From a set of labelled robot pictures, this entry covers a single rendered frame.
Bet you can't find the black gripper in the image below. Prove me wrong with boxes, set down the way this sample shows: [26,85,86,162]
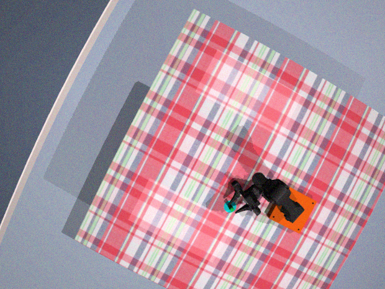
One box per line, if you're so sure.
[228,180,261,216]

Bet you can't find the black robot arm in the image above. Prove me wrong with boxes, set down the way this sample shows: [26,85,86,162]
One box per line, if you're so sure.
[244,172,305,223]

